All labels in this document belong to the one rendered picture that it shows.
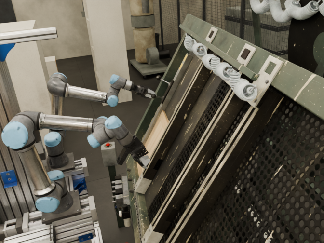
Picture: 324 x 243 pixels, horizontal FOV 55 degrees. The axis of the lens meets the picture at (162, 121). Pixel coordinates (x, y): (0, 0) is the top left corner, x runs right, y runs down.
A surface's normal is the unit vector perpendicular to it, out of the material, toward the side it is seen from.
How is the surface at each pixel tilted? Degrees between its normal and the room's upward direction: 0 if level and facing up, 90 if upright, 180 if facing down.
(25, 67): 90
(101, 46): 90
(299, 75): 60
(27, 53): 90
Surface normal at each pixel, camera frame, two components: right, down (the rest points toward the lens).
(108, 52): 0.32, 0.40
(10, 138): 0.07, 0.32
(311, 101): -0.88, -0.34
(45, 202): 0.11, 0.55
